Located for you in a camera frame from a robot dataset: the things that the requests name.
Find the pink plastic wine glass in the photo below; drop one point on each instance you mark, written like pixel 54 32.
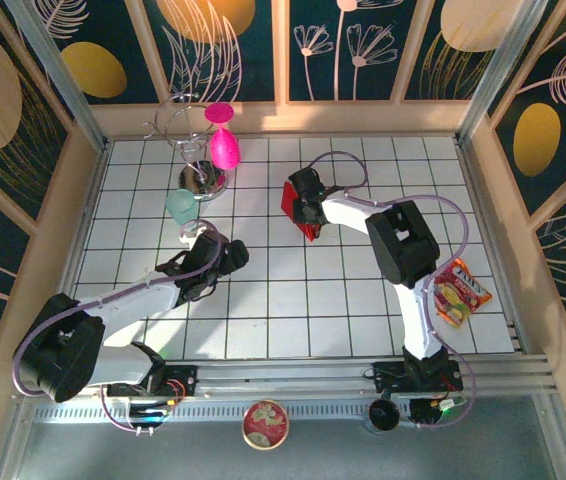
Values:
pixel 223 147

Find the orange snack bag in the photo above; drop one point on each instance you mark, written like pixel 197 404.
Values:
pixel 463 295

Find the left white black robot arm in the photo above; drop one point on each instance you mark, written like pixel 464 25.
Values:
pixel 128 300

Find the black round cap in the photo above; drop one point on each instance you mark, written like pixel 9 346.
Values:
pixel 383 415

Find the round red floral tin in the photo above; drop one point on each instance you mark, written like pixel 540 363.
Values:
pixel 265 425

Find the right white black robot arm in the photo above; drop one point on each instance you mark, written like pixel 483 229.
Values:
pixel 415 320

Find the aluminium frame post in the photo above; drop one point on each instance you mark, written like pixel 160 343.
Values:
pixel 61 75
pixel 499 70

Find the grey metal tray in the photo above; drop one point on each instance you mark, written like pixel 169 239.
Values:
pixel 363 455

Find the teal translucent plastic cup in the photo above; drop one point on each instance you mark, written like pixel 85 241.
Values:
pixel 180 202

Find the aluminium mounting rail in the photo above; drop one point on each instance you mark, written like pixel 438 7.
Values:
pixel 288 380

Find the grey side rail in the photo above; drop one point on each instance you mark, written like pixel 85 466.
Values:
pixel 75 250
pixel 495 250

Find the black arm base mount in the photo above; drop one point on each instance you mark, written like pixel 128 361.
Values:
pixel 388 380
pixel 185 380

